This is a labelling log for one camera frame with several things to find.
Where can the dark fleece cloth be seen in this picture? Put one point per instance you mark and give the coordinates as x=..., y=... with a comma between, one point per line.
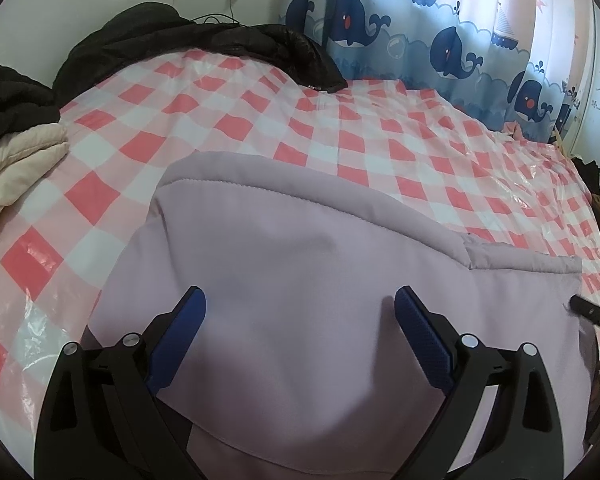
x=10, y=95

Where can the pink checked plastic bed cover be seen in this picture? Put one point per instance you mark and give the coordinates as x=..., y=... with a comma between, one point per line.
x=230, y=100

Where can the beige padded jacket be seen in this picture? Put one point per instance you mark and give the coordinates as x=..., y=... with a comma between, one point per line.
x=15, y=170

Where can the pink cloth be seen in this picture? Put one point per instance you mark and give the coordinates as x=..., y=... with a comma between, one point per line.
x=517, y=130

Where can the lilac and purple jacket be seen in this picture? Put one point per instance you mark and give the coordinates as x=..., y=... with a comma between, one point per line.
x=305, y=285

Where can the blue whale print curtain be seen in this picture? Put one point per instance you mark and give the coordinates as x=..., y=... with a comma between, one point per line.
x=430, y=35

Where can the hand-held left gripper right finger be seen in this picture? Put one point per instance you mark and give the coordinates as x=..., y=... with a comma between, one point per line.
x=425, y=340

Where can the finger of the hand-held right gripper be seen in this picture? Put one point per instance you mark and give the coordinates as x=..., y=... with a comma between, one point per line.
x=595, y=312

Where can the black padded jacket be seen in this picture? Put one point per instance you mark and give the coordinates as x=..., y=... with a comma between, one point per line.
x=180, y=30

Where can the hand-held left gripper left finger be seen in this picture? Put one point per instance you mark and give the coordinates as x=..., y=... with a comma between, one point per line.
x=175, y=345

